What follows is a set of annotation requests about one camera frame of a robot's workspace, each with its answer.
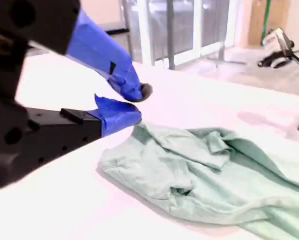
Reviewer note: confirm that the pale green T-shirt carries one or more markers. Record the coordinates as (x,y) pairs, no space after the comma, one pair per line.
(189,180)

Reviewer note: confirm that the white framed glass door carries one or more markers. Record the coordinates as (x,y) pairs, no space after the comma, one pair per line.
(184,25)

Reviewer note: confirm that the green pole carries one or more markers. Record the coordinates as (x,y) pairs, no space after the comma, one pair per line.
(265,20)

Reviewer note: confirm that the brown wooden panel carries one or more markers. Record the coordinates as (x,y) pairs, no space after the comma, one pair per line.
(277,15)

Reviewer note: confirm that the grey metal post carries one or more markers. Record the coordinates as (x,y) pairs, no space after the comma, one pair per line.
(171,32)
(222,30)

